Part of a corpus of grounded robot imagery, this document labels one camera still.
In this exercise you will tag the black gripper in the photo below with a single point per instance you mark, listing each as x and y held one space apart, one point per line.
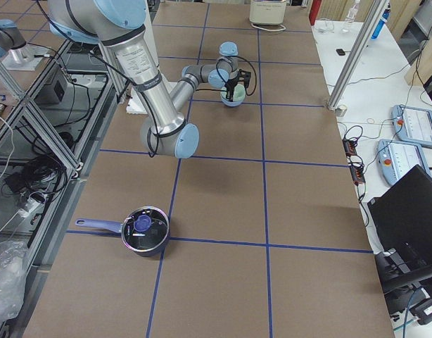
231 86

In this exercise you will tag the blue bowl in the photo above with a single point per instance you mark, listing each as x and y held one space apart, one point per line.
236 101

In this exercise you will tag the green bowl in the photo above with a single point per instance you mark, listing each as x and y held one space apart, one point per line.
239 91

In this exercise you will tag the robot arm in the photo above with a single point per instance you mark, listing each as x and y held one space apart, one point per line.
120 26
13 43

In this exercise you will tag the white chrome toaster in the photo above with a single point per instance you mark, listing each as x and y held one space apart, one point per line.
267 12

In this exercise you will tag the orange black adapter strip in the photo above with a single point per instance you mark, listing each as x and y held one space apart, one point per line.
355 163

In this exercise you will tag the dark blue lidded saucepan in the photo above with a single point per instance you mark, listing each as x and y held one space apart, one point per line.
145 231

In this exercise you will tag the blue water bottle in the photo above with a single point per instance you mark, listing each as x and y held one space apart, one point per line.
383 20

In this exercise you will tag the blue teach pendant near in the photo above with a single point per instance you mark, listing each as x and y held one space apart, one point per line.
397 158

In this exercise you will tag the blue teach pendant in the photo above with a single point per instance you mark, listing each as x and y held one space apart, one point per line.
413 124
397 158

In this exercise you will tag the blue teach pendant far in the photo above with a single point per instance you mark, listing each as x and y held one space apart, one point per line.
413 124

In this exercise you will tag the black laptop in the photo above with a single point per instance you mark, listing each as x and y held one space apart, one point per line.
403 215

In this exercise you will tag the clear plastic bag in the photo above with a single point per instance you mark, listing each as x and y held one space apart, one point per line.
13 274

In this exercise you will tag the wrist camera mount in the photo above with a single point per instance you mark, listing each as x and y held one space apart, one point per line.
244 77

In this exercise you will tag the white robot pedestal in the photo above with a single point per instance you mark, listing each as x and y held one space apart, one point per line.
139 59

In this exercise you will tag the aluminium frame post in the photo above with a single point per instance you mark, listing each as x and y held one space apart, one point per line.
366 31

